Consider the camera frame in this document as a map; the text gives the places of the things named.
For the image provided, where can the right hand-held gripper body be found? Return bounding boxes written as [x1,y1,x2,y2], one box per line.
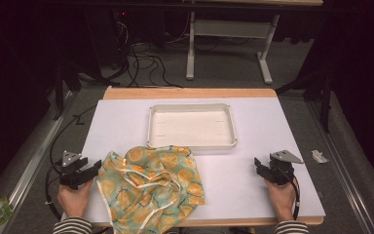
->
[269,149,305,185]

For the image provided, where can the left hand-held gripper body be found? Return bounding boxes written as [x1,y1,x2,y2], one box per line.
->
[57,150,86,191]

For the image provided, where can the orange-print green cloth bag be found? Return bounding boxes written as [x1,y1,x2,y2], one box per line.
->
[95,144,206,234]

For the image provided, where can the white plastic tray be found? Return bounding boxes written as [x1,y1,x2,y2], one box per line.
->
[146,102,239,151]

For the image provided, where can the person's right hand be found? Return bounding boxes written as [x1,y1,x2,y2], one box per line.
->
[265,179,296,222]

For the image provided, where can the person's left hand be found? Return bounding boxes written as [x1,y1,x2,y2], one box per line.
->
[57,179,94,218]

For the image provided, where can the white table mat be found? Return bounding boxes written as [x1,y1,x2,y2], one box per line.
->
[60,97,326,224]

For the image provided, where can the crumpled white paper scrap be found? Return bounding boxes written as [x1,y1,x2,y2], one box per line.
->
[311,149,330,164]

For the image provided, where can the black metal stand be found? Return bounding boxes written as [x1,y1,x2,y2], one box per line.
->
[276,71,334,135]
[53,61,82,121]

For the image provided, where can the right hand-held gripper black cable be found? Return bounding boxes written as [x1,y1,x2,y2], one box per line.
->
[281,169,302,221]

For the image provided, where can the hand-held gripper black cable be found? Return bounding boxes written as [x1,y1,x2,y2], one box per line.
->
[44,155,66,222]
[281,169,302,221]

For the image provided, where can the left hand-held gripper black cable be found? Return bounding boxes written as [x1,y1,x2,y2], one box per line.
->
[44,155,66,222]

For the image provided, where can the metal floor rail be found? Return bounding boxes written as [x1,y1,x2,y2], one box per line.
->
[306,100,371,234]
[0,91,76,234]

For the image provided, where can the thin black floor cable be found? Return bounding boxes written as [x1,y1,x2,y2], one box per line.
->
[49,103,97,164]

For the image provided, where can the bundle of black floor cables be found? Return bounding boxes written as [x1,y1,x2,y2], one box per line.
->
[110,19,183,89]

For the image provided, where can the white metal desk frame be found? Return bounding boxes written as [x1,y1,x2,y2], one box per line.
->
[185,0,324,86]

